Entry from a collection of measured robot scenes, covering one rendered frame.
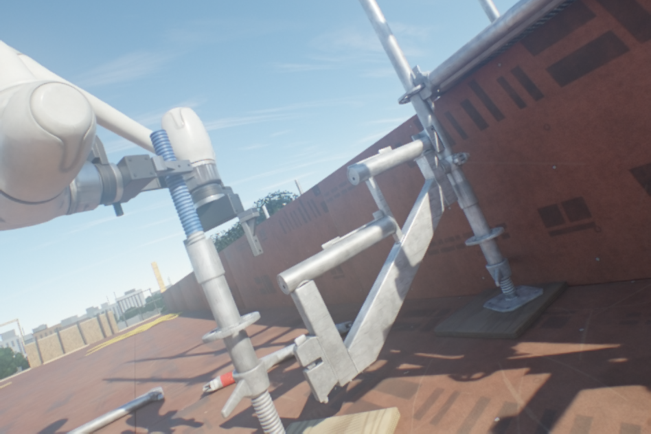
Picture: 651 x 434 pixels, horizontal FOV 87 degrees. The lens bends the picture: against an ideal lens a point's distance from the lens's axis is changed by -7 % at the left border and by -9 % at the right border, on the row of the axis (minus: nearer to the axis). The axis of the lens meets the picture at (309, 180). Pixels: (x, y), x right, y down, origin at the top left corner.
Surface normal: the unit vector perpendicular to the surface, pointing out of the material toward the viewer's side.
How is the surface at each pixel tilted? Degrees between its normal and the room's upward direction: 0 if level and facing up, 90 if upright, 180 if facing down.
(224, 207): 90
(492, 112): 90
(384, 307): 90
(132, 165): 90
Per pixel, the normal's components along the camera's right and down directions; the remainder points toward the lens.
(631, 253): -0.82, 0.28
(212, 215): -0.31, -0.01
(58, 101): 0.78, -0.32
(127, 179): -0.56, 0.12
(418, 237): 0.42, -0.31
